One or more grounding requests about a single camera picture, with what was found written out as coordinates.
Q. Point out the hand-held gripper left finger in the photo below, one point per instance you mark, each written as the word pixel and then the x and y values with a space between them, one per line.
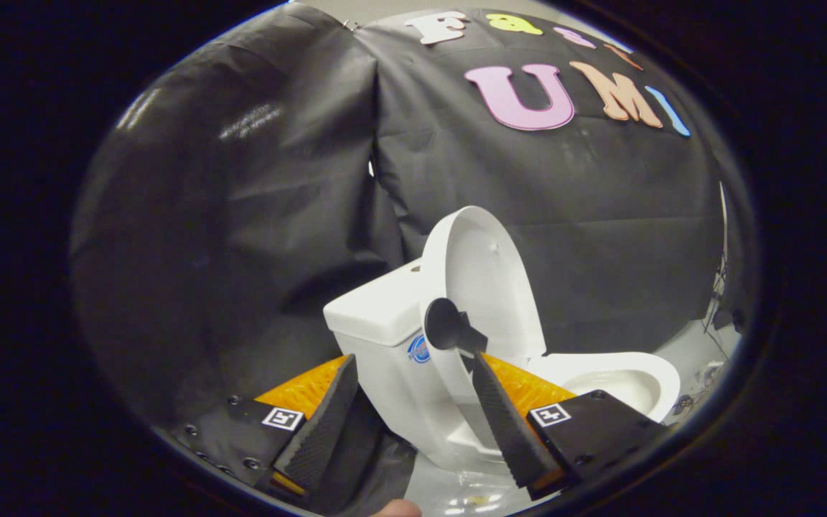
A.
pixel 320 438

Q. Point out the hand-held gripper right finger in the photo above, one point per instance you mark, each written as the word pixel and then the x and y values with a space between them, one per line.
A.
pixel 507 438

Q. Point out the white toilet lid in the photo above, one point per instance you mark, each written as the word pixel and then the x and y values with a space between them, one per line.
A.
pixel 485 273

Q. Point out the white toilet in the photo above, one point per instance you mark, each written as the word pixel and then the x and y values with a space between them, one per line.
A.
pixel 385 316

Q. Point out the white toilet seat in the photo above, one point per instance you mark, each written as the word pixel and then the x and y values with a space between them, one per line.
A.
pixel 661 373

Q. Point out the black backdrop cloth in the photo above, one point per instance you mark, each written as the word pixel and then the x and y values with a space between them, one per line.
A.
pixel 241 251

